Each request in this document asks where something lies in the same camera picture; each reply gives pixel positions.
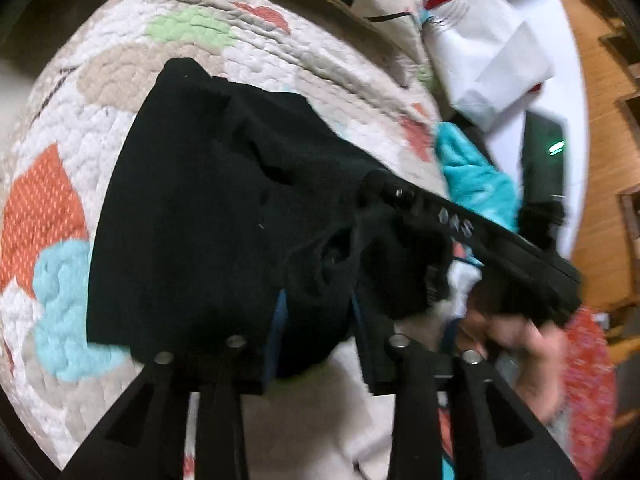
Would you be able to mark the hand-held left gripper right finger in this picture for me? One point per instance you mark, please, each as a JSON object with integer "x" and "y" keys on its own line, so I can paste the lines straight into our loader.
{"x": 358, "y": 321}

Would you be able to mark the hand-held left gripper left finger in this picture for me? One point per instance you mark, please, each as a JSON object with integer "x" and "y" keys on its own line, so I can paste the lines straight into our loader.
{"x": 276, "y": 321}

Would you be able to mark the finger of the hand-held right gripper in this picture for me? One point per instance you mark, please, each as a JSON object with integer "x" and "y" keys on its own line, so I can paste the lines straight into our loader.
{"x": 436, "y": 285}
{"x": 425, "y": 206}

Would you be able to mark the black pants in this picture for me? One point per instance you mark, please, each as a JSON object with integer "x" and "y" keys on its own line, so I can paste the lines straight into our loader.
{"x": 210, "y": 210}

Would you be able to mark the person's right hand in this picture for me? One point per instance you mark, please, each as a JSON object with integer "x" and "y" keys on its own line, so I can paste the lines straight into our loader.
{"x": 525, "y": 355}

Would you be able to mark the teal fleece cloth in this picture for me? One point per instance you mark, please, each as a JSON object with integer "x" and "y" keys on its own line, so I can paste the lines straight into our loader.
{"x": 475, "y": 175}

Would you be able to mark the dark device with green light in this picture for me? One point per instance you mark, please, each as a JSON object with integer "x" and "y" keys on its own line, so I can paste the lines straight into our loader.
{"x": 542, "y": 160}

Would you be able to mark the red patterned rug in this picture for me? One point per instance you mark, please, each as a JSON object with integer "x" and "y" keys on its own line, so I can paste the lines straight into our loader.
{"x": 592, "y": 390}

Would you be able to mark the white cloth with red stripes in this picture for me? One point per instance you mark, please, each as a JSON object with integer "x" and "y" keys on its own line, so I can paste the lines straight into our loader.
{"x": 480, "y": 35}

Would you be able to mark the white bed sheet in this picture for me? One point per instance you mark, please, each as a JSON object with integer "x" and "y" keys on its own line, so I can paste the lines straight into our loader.
{"x": 565, "y": 25}

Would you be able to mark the patchwork quilted blanket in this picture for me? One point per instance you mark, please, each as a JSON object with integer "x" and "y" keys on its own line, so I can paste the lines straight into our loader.
{"x": 150, "y": 85}

